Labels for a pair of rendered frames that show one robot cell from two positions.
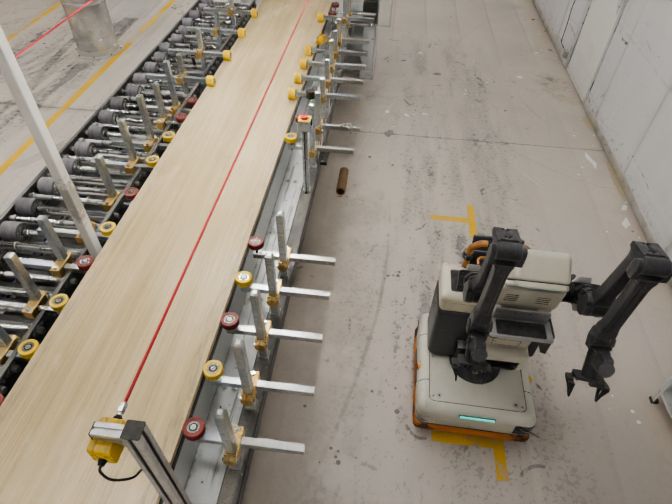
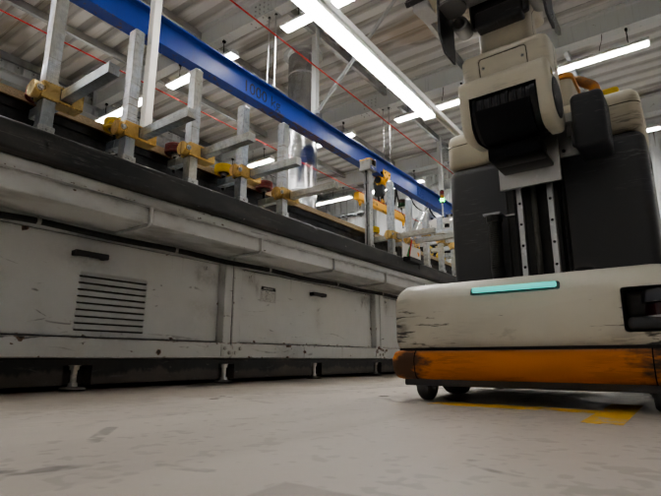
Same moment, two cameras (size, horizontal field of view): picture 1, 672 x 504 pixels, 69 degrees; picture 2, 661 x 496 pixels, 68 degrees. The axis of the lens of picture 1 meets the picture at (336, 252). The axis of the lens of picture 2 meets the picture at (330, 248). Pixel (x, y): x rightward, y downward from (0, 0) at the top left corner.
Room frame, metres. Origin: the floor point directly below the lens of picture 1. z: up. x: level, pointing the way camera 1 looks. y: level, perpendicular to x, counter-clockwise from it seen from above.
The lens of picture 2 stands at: (0.06, -0.95, 0.10)
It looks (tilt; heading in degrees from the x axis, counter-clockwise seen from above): 13 degrees up; 30
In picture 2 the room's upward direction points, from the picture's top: straight up
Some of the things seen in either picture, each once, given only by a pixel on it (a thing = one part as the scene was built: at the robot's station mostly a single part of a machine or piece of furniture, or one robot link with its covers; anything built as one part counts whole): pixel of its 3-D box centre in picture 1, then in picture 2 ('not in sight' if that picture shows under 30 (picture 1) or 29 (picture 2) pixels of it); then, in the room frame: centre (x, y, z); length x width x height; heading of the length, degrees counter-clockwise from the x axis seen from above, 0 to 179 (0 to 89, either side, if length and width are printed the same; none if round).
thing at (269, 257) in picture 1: (272, 289); (241, 160); (1.49, 0.29, 0.88); 0.04 x 0.04 x 0.48; 84
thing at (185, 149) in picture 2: (263, 335); (196, 154); (1.26, 0.32, 0.83); 0.14 x 0.06 x 0.05; 174
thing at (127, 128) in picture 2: (250, 388); (134, 134); (1.01, 0.34, 0.81); 0.14 x 0.06 x 0.05; 174
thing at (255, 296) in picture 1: (260, 327); (192, 128); (1.24, 0.32, 0.92); 0.04 x 0.04 x 0.48; 84
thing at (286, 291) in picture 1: (285, 291); (257, 173); (1.52, 0.24, 0.83); 0.43 x 0.03 x 0.04; 84
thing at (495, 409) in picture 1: (469, 372); (552, 335); (1.51, -0.80, 0.16); 0.67 x 0.64 x 0.25; 173
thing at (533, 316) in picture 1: (516, 328); (493, 3); (1.22, -0.76, 0.99); 0.28 x 0.16 x 0.22; 83
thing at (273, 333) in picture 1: (274, 333); (209, 153); (1.28, 0.27, 0.83); 0.43 x 0.03 x 0.04; 84
